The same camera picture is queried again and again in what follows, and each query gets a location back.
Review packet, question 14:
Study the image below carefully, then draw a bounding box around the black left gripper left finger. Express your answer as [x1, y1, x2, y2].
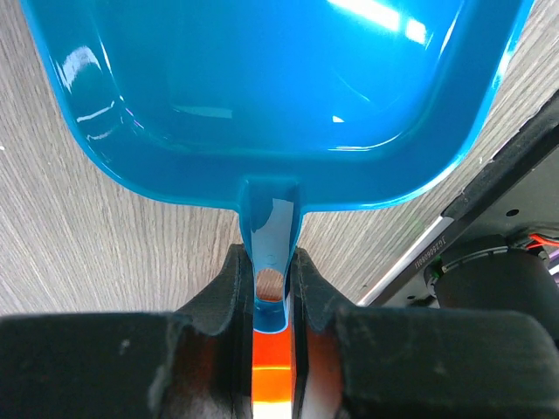
[1, 244, 253, 418]

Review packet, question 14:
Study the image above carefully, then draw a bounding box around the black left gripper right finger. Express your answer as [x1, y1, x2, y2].
[289, 250, 558, 418]

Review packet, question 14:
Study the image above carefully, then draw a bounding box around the blue plastic dustpan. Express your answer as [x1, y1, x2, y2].
[19, 0, 536, 336]

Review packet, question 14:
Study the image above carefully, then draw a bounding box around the orange plastic bowl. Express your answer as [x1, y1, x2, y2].
[252, 329, 293, 403]

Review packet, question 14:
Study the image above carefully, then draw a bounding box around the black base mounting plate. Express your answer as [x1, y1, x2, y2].
[359, 95, 558, 306]

